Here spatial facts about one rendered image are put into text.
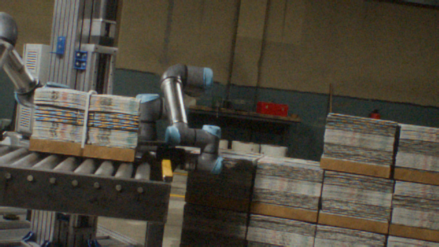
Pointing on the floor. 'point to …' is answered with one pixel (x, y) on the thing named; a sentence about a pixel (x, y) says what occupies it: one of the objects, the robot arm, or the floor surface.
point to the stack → (208, 214)
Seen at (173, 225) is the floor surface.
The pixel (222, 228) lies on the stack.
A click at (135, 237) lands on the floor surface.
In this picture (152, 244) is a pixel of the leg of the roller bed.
